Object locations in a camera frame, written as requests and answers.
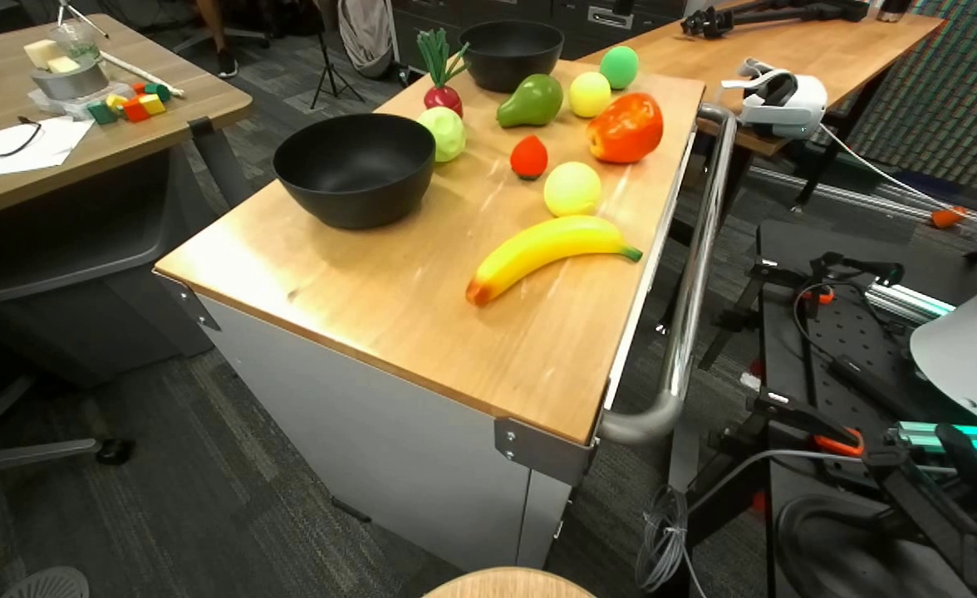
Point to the large black bowl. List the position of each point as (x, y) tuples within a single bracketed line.
[(511, 60)]

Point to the green pear toy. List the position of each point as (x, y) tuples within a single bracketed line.
[(528, 100)]

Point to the green fabric partition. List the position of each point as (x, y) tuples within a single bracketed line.
[(955, 87)]

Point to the aluminium extrusion bar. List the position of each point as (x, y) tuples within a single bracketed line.
[(907, 299)]

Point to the green round fruit toy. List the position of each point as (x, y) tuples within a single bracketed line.
[(618, 67)]

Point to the yellow toy block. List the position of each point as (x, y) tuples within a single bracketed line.
[(153, 103)]

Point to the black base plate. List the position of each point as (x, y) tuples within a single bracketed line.
[(832, 365)]

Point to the black mesh office chair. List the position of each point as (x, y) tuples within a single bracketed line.
[(58, 454)]

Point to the yellow banana toy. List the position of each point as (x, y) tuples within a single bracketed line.
[(543, 249)]

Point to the grey hanging cloth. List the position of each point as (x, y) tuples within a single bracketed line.
[(367, 35)]

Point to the small black bowl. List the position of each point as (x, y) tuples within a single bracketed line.
[(357, 177)]

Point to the small red fruit toy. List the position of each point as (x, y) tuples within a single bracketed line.
[(444, 100)]

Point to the black tripod stand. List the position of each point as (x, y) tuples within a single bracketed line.
[(326, 60)]

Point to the wooden conference table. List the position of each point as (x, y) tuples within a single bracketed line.
[(202, 100)]

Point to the wooden top tool cart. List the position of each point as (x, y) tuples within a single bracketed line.
[(400, 365)]

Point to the black device on table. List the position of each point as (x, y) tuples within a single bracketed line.
[(731, 22)]

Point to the clear plastic cup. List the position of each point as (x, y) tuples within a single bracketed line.
[(76, 38)]

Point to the green toy block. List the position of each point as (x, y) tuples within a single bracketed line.
[(101, 110)]

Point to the light green dimpled ball toy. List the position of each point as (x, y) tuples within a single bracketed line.
[(446, 133)]

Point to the red toy block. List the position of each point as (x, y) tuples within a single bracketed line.
[(136, 110)]

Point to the red strawberry toy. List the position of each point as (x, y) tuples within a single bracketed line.
[(528, 158)]

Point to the orange fruit toy green stem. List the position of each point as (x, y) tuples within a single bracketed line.
[(625, 132)]

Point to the wooden side table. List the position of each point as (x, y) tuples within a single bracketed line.
[(841, 50)]

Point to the white VR headset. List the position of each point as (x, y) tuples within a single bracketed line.
[(790, 103)]

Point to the white stick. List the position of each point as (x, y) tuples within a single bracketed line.
[(140, 72)]

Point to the white machine housing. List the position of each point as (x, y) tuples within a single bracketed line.
[(970, 365)]

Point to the yellow round fruit toy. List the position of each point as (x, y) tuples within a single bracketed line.
[(572, 187), (590, 93)]

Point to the white paper sheet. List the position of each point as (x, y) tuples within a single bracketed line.
[(23, 152)]

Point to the round wooden stool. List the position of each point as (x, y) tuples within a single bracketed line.
[(511, 587)]

